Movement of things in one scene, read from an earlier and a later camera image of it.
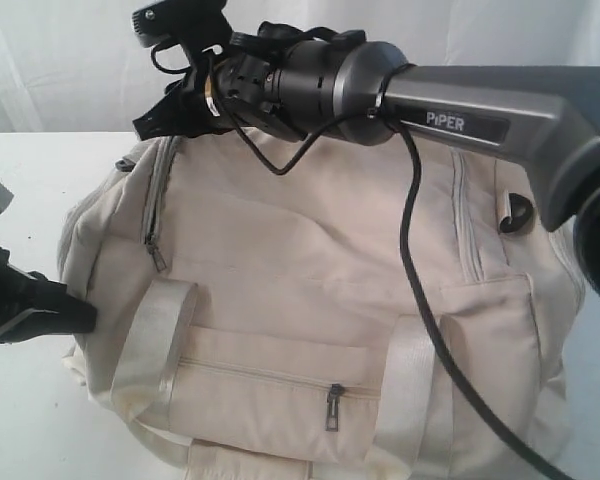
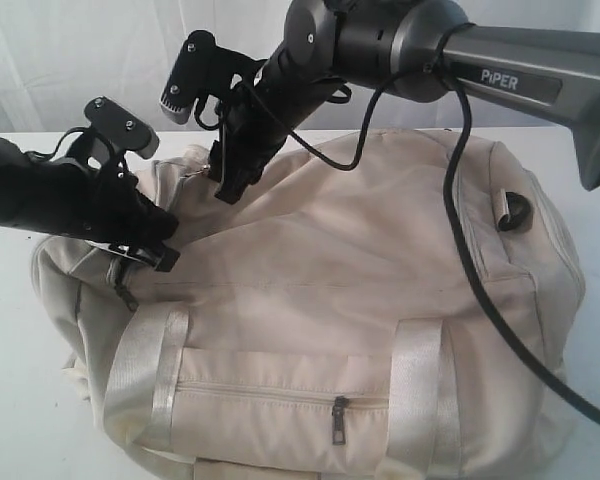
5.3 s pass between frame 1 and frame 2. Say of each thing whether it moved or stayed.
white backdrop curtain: stayed
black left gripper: moved
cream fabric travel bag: stayed
